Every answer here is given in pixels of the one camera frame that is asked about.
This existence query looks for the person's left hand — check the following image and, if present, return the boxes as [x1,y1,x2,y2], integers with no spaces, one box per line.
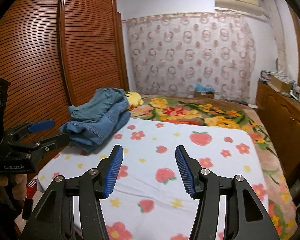
[0,174,27,200]

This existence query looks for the folded blue denim jeans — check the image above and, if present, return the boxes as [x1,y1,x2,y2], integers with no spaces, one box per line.
[59,88,130,153]

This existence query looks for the brown louvered wardrobe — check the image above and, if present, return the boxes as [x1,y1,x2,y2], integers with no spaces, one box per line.
[0,0,130,170]

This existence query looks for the yellow plush toy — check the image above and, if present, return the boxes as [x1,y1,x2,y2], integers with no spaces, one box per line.
[125,92,144,110]

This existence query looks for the white floral strawberry blanket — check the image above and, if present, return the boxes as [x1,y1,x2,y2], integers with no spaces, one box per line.
[38,119,268,239]

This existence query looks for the wooden sideboard cabinet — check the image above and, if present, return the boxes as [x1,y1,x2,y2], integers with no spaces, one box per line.
[256,82,300,185]

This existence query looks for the beige floral bed cover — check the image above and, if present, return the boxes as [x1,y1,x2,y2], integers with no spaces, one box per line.
[128,94,299,240]

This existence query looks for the blue item on box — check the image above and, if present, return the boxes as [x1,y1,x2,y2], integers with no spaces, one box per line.
[194,82,215,99]

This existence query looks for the cardboard box on cabinet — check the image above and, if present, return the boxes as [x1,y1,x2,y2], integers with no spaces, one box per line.
[270,75,294,93]

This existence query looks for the circle patterned sheer curtain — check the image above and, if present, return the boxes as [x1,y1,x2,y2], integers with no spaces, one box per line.
[124,12,256,102]

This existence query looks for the wall air conditioner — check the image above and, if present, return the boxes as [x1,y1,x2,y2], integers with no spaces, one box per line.
[215,0,264,16]

